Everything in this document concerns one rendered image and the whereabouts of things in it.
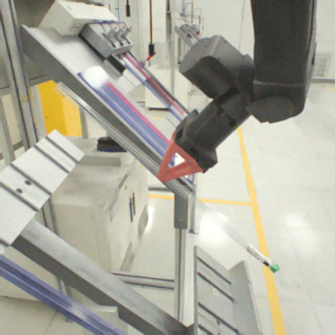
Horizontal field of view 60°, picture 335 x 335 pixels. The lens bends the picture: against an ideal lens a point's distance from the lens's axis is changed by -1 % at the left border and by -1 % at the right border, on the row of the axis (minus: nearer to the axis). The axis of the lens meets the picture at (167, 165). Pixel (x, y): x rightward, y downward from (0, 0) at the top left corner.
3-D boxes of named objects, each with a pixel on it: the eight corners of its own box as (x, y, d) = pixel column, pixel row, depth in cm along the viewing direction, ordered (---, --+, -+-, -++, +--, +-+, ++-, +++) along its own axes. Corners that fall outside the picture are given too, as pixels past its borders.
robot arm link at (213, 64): (297, 118, 34) (311, 63, 37) (235, 54, 29) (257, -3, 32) (224, 135, 44) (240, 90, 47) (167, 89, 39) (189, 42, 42)
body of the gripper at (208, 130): (176, 143, 41) (214, 105, 38) (179, 122, 50) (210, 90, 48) (209, 172, 43) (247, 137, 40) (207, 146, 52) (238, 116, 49)
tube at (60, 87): (272, 268, 57) (277, 265, 56) (274, 274, 55) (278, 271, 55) (57, 87, 45) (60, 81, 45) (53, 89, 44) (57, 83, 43)
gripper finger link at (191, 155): (141, 173, 46) (182, 131, 42) (148, 155, 52) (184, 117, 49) (173, 199, 47) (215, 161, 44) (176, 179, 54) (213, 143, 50)
